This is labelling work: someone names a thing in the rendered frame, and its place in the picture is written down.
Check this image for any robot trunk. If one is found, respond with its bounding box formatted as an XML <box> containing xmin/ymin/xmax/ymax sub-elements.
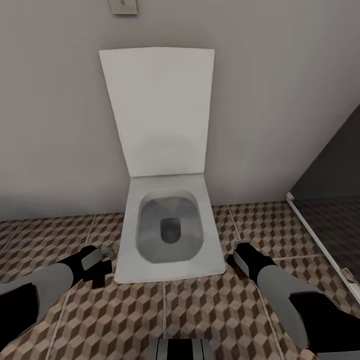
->
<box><xmin>146</xmin><ymin>339</ymin><xmax>214</xmax><ymax>360</ymax></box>

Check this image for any mousetrap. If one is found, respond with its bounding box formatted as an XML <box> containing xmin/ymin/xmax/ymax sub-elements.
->
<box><xmin>233</xmin><ymin>266</ymin><xmax>249</xmax><ymax>281</ymax></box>
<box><xmin>92</xmin><ymin>275</ymin><xmax>106</xmax><ymax>290</ymax></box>

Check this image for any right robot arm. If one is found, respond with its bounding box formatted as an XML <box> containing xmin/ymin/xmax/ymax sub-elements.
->
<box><xmin>227</xmin><ymin>239</ymin><xmax>360</xmax><ymax>360</ymax></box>

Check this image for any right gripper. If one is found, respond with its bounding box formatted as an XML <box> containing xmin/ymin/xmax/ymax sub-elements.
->
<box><xmin>227</xmin><ymin>254</ymin><xmax>240</xmax><ymax>268</ymax></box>

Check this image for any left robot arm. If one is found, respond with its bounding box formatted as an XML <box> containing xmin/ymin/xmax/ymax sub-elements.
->
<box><xmin>0</xmin><ymin>246</ymin><xmax>115</xmax><ymax>352</ymax></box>

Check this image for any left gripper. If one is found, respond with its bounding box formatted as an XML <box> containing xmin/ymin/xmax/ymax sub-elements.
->
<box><xmin>82</xmin><ymin>259</ymin><xmax>113</xmax><ymax>283</ymax></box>

